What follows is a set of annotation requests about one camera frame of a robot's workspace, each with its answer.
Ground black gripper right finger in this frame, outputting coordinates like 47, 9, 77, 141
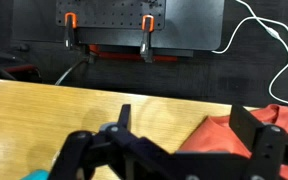
229, 104, 288, 180

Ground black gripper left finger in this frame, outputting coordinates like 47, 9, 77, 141
50, 104, 177, 180

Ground blue plastic cup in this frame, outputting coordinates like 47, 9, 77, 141
19, 169, 50, 180

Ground orange cloth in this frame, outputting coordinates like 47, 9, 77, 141
177, 103, 288, 180

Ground red cart bar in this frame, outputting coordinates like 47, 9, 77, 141
88, 44, 178, 63

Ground black red floor stand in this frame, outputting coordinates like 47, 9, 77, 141
0, 49, 43, 83

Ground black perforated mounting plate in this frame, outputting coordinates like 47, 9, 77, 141
55, 0, 167, 31

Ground grey cable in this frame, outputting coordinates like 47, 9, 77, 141
54, 58, 87, 86

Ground white power cable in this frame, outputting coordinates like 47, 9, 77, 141
212, 0, 288, 105

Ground orange handled clamp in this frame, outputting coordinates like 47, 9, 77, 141
63, 12, 78, 51
139, 14, 156, 64

